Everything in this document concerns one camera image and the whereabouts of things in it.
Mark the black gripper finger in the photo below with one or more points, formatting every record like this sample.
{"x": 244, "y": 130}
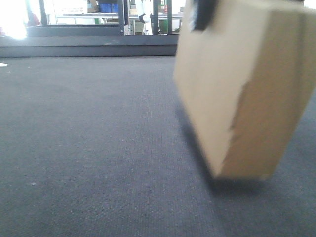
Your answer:
{"x": 203, "y": 12}

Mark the brown cardboard box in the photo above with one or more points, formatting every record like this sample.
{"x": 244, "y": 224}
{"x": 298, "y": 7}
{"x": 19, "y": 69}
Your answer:
{"x": 245, "y": 82}

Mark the white humanoid robot background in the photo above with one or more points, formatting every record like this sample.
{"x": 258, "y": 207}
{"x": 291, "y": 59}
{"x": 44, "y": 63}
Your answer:
{"x": 144, "y": 10}

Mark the blue storage crate background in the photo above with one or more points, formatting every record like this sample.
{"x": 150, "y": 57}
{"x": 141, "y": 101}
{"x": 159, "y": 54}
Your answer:
{"x": 108, "y": 8}

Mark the dark grey conveyor side rail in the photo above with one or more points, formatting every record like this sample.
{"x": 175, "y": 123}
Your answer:
{"x": 89, "y": 46}

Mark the dark metal frame structure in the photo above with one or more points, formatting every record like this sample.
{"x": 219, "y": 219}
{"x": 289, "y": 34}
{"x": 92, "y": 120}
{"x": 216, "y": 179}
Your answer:
{"x": 83, "y": 18}

